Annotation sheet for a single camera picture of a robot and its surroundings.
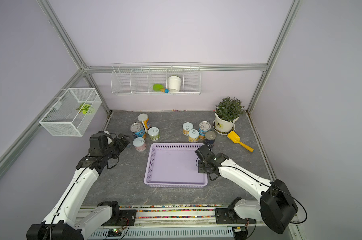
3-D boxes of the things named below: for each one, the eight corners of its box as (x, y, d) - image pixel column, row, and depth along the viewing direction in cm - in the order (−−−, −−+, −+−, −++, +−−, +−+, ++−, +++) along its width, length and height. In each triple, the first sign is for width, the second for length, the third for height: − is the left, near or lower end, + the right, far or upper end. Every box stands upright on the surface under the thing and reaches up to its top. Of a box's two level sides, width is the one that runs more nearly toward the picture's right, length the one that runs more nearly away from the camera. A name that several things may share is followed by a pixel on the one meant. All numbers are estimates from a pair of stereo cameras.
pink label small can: (134, 151, 100) (131, 146, 95) (136, 142, 105) (134, 136, 100) (145, 151, 100) (143, 146, 95) (147, 142, 105) (145, 136, 100)
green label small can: (148, 140, 105) (146, 136, 101) (150, 131, 110) (148, 126, 106) (159, 140, 105) (158, 135, 101) (160, 131, 110) (159, 126, 106)
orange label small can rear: (180, 133, 110) (180, 128, 105) (185, 125, 114) (185, 120, 109) (188, 137, 108) (188, 132, 103) (193, 129, 112) (194, 123, 107)
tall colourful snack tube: (145, 134, 109) (141, 123, 99) (146, 129, 112) (142, 118, 102) (150, 134, 109) (146, 123, 99) (151, 129, 112) (147, 118, 102)
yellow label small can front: (188, 142, 104) (188, 138, 100) (188, 133, 109) (188, 129, 105) (199, 142, 103) (199, 138, 100) (198, 133, 109) (198, 129, 105)
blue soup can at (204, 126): (198, 140, 105) (199, 130, 96) (198, 131, 111) (199, 120, 102) (209, 140, 105) (211, 130, 96) (208, 131, 111) (210, 120, 102)
